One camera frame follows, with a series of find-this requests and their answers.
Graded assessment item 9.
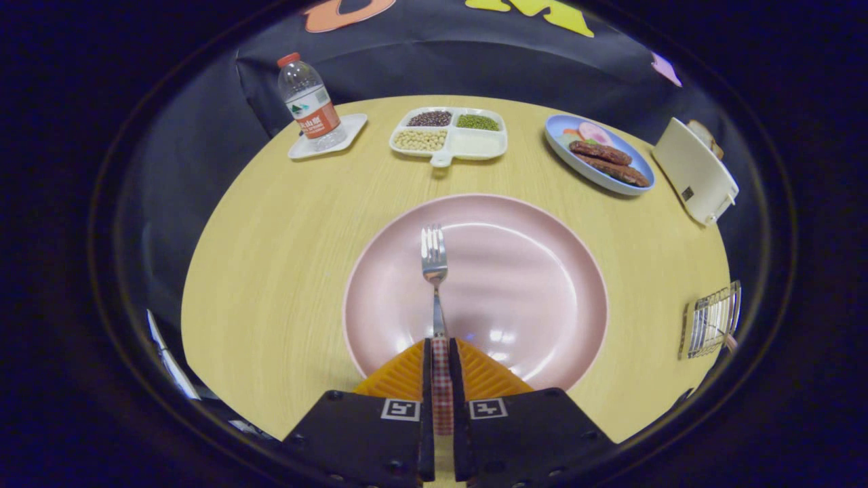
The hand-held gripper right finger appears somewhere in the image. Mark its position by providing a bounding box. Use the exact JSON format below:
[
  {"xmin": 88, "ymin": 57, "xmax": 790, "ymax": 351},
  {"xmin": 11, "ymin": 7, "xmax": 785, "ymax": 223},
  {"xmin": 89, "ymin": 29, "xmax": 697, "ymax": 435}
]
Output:
[{"xmin": 448, "ymin": 338, "xmax": 618, "ymax": 488}]

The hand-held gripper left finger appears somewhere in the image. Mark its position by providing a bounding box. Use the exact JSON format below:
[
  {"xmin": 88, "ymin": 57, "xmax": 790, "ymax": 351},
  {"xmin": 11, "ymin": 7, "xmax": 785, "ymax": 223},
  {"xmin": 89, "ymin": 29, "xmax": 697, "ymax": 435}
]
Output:
[{"xmin": 281, "ymin": 338, "xmax": 436, "ymax": 488}]

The metal fork checkered handle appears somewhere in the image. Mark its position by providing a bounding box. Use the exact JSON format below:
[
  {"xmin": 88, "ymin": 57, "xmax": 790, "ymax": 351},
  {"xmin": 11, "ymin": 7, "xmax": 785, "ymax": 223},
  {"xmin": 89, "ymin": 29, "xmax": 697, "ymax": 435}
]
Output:
[{"xmin": 420, "ymin": 224, "xmax": 454, "ymax": 436}]

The pink round plate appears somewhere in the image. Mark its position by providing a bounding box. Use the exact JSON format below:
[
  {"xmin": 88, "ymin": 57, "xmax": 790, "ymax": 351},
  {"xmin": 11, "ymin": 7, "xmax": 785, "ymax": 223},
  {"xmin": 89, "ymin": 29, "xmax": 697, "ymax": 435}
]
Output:
[{"xmin": 341, "ymin": 193, "xmax": 610, "ymax": 394}]

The white flat panel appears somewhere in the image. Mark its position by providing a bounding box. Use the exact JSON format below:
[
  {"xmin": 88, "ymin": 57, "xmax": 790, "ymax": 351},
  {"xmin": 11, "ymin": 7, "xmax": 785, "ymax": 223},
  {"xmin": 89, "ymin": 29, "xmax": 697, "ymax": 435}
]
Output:
[{"xmin": 146, "ymin": 308, "xmax": 201, "ymax": 401}]

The brown meat strip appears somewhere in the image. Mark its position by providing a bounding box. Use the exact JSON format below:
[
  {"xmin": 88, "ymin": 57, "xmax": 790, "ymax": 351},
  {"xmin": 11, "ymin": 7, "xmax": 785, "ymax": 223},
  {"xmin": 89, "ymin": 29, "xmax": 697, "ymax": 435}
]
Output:
[
  {"xmin": 576, "ymin": 155, "xmax": 650, "ymax": 188},
  {"xmin": 568, "ymin": 140, "xmax": 633, "ymax": 166}
]

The blue food plate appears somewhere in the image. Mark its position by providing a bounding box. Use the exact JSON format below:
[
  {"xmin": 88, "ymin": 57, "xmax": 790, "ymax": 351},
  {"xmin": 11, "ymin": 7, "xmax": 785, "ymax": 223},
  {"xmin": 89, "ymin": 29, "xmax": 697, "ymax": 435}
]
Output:
[{"xmin": 544, "ymin": 114, "xmax": 656, "ymax": 197}]

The white divided bean dish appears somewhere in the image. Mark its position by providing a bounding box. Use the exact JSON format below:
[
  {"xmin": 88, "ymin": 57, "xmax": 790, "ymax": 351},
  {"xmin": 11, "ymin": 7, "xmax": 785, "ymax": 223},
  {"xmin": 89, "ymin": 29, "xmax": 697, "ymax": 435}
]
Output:
[{"xmin": 389, "ymin": 106, "xmax": 509, "ymax": 168}]

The white square coaster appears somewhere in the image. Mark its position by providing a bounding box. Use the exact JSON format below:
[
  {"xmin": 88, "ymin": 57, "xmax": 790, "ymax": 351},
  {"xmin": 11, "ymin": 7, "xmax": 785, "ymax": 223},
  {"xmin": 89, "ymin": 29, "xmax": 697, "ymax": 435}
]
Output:
[{"xmin": 288, "ymin": 113, "xmax": 369, "ymax": 161}]

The white toaster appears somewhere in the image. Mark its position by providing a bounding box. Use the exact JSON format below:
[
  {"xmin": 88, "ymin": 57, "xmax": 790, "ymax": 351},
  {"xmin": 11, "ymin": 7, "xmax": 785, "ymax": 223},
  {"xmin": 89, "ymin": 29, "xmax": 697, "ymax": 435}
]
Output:
[{"xmin": 652, "ymin": 117, "xmax": 740, "ymax": 226}]

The clear plastic water bottle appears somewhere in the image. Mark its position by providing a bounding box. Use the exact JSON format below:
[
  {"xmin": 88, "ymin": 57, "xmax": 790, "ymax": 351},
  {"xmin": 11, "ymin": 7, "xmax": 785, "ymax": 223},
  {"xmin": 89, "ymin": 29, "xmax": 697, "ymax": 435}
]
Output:
[{"xmin": 277, "ymin": 52, "xmax": 348, "ymax": 151}]

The toast bread slice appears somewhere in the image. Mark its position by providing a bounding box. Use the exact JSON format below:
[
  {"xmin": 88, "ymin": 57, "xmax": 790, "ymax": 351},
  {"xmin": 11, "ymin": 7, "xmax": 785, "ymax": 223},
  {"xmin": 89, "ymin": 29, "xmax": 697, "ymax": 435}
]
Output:
[{"xmin": 686, "ymin": 119, "xmax": 724, "ymax": 160}]

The metal wire basket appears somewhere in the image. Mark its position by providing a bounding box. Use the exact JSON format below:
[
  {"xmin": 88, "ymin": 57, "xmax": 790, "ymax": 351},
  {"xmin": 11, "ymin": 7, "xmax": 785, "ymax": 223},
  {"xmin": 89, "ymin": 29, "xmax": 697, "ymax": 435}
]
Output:
[{"xmin": 678, "ymin": 281, "xmax": 743, "ymax": 361}]

